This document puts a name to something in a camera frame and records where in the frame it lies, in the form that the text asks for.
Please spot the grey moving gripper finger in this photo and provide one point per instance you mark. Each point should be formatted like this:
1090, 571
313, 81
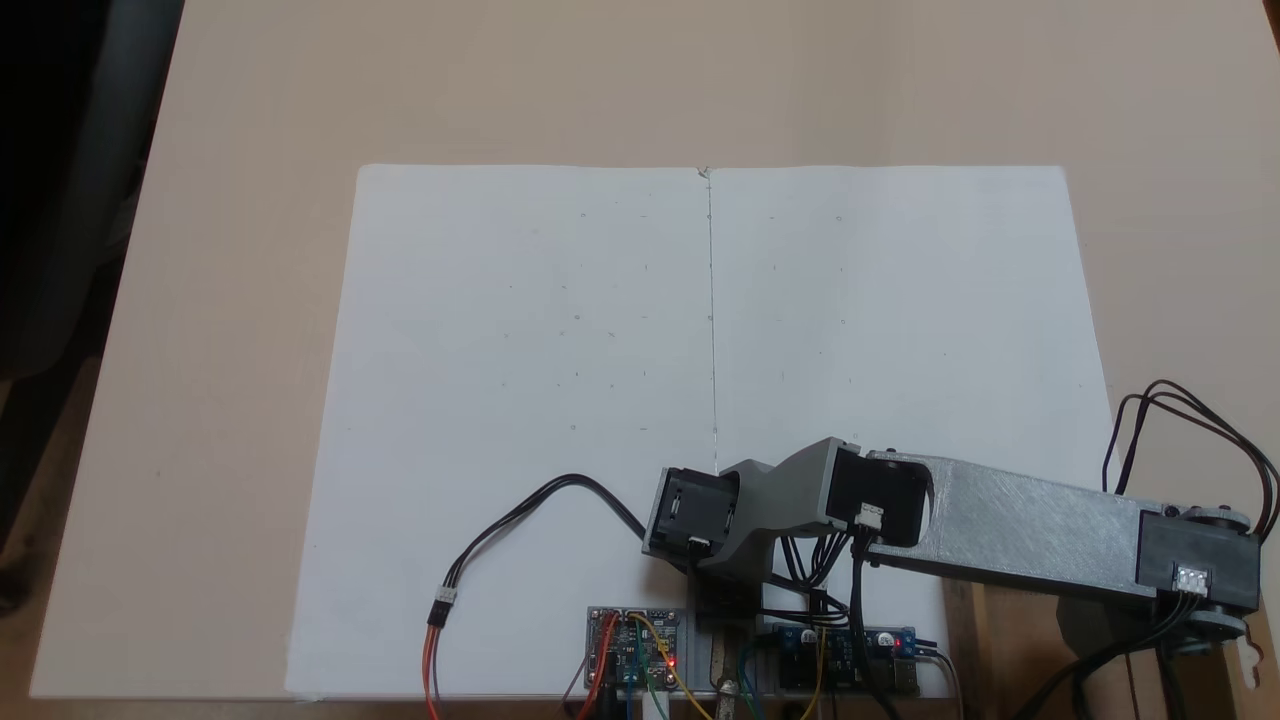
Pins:
1085, 625

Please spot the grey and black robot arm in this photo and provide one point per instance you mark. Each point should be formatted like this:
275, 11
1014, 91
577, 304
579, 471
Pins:
1030, 530

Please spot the brown cardboard box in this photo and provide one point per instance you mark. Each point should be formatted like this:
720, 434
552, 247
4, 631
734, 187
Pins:
1000, 640

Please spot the blue circuit board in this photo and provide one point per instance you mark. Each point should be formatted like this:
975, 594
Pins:
800, 660

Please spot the white paper sheet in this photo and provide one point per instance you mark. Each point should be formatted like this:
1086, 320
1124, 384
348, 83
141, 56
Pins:
900, 320
520, 350

